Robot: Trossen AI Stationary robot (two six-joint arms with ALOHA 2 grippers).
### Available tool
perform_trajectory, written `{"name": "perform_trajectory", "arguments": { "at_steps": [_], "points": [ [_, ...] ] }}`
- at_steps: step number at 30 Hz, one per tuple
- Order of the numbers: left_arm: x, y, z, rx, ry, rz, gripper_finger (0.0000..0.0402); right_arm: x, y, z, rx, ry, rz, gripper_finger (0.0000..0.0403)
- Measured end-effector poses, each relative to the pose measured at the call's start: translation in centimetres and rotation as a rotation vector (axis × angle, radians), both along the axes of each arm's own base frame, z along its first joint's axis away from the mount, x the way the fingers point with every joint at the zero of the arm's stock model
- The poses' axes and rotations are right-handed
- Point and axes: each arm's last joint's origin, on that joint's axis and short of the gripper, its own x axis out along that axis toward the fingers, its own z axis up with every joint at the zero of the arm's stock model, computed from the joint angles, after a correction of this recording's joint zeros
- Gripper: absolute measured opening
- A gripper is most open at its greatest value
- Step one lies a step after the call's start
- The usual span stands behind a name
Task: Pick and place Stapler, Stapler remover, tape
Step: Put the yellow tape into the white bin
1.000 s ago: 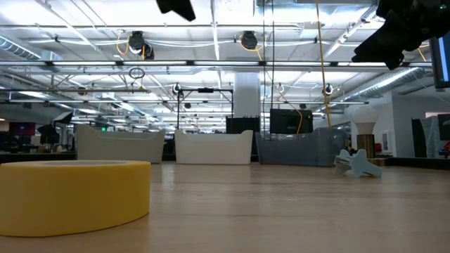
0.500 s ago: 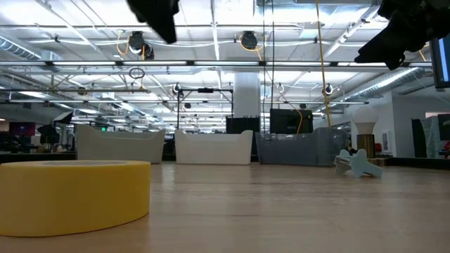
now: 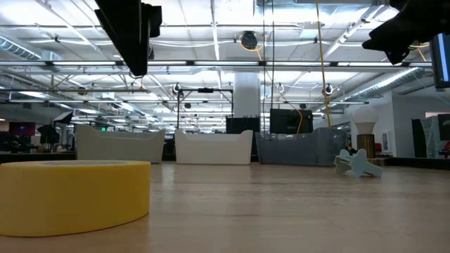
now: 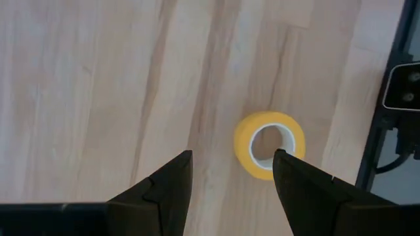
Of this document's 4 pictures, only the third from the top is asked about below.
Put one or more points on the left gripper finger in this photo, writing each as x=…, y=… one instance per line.
x=123, y=28
x=151, y=21

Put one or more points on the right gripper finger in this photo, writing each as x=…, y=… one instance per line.
x=390, y=38
x=399, y=56

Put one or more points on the light blue staple remover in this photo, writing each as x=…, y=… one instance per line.
x=362, y=167

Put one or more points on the yellow tape roll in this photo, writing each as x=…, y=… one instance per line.
x=70, y=200

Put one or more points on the computer monitor blue screen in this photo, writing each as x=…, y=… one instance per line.
x=442, y=63

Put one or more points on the clear grey plastic bin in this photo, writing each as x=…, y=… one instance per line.
x=119, y=147

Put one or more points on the white building column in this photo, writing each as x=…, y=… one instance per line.
x=246, y=95

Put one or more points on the tall black box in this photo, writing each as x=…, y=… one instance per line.
x=288, y=121

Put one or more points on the black studio light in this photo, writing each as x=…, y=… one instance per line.
x=49, y=135

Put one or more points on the smoky brown plastic bin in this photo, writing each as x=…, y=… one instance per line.
x=302, y=149

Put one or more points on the low black perforated box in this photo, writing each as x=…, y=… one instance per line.
x=242, y=124

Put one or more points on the white plastic bin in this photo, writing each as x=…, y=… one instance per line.
x=214, y=147

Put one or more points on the dark purple screen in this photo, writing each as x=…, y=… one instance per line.
x=22, y=129

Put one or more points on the black camera rig frame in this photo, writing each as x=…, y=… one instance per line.
x=205, y=90

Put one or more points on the black metal table frame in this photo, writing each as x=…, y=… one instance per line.
x=35, y=158

